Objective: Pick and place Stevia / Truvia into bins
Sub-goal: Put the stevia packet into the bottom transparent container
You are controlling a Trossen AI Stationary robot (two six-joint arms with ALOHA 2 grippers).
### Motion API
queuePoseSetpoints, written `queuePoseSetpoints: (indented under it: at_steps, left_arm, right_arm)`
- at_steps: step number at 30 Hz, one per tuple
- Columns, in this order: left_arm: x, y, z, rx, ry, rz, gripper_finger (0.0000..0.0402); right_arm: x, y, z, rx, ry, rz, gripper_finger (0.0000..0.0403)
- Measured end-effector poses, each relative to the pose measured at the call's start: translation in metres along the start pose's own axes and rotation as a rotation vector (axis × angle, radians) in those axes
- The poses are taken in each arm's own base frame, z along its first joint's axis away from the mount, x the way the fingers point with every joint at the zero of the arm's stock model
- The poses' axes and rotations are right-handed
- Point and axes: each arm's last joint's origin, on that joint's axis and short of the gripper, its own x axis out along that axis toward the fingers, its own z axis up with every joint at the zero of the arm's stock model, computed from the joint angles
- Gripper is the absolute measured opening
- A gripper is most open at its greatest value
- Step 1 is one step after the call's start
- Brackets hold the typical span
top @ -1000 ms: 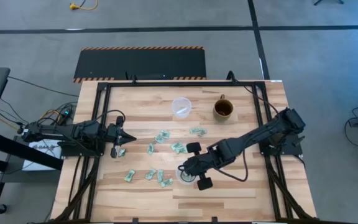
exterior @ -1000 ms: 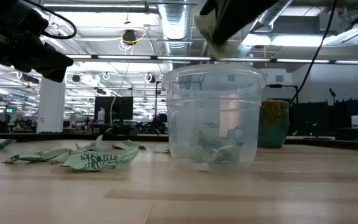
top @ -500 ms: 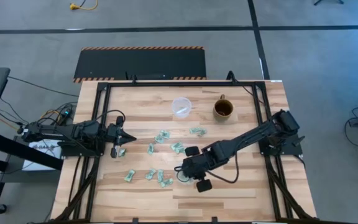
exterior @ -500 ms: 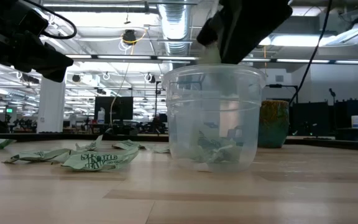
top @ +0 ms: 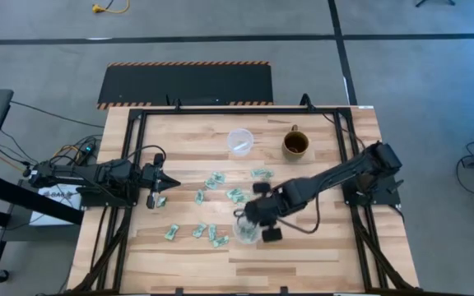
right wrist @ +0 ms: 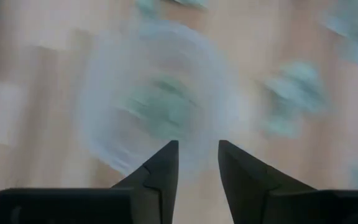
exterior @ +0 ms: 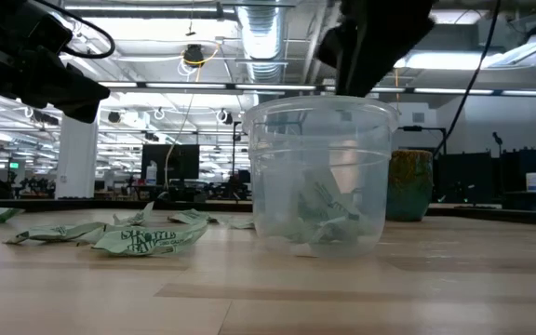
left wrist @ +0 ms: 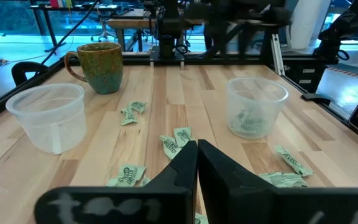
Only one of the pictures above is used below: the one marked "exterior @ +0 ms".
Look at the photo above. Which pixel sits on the ceiling light panel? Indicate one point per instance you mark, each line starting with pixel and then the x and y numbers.
pixel 440 60

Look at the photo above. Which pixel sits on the white building pillar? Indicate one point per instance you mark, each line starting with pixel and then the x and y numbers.
pixel 77 158

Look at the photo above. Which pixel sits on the white canister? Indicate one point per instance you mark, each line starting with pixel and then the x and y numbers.
pixel 532 182

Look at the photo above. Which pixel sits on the ceiling light strip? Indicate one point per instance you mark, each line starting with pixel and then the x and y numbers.
pixel 179 85

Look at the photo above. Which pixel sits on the glazed ceramic mug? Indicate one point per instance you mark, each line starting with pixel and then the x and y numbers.
pixel 412 186

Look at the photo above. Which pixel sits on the white spray bottle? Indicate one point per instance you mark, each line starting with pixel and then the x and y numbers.
pixel 151 174

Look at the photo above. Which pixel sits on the silver ventilation duct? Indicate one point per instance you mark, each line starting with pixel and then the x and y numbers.
pixel 261 37

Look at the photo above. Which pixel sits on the black monitor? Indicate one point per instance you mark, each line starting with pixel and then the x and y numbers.
pixel 179 163

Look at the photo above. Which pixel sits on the black overhead camera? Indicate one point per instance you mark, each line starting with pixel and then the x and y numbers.
pixel 193 55

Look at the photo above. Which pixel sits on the clear plastic tub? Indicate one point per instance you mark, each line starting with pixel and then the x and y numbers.
pixel 286 139

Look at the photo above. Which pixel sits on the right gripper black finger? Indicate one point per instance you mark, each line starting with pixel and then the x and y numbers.
pixel 365 65

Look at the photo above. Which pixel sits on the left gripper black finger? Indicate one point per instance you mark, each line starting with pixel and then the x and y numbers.
pixel 58 88

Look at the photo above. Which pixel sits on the black equipment rack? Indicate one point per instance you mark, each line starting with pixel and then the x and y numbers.
pixel 463 177

